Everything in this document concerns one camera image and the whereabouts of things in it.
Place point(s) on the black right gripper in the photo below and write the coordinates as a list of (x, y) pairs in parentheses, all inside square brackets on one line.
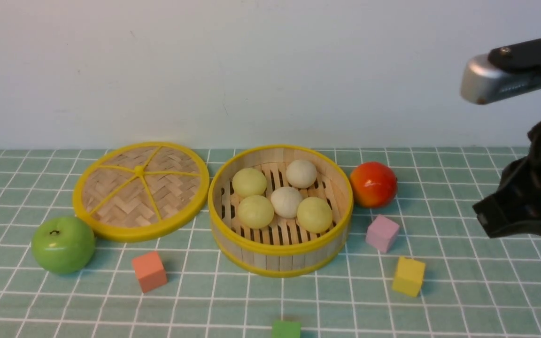
[(515, 207)]

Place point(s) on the yellow-green bun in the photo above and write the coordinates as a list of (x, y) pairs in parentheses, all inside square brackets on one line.
[(314, 215), (255, 212), (249, 181)]

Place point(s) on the white bun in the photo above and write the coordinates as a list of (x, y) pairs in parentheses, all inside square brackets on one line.
[(285, 201), (301, 174)]

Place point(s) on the bamboo steamer tray yellow rim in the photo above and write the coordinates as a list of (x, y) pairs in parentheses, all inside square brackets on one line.
[(282, 249)]

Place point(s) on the woven bamboo steamer lid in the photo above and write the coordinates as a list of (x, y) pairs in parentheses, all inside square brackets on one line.
[(142, 192)]

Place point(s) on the green checkered tablecloth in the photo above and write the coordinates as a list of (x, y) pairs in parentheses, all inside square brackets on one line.
[(474, 287)]

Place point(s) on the yellow cube block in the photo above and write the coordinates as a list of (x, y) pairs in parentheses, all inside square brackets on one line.
[(409, 276)]

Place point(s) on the pink cube block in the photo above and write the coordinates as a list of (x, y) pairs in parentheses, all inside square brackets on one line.
[(382, 233)]

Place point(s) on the red orange tomato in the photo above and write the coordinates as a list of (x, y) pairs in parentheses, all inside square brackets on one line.
[(374, 185)]

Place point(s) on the green cube block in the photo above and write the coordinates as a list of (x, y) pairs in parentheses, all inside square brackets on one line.
[(286, 329)]

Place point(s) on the orange cube block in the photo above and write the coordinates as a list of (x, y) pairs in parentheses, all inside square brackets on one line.
[(149, 271)]

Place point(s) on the green apple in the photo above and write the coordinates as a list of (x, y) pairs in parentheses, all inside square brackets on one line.
[(63, 245)]

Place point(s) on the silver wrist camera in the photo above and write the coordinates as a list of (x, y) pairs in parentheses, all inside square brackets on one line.
[(504, 72)]

